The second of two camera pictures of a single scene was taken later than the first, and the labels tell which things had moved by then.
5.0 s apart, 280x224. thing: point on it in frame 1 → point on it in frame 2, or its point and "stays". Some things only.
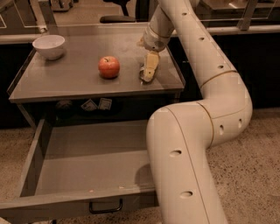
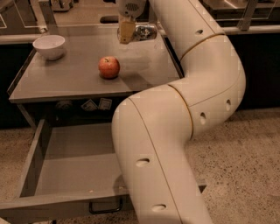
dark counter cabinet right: [255, 56] stays
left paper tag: [89, 106] stays
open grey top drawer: [79, 167] stays
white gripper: [153, 41] → [131, 7]
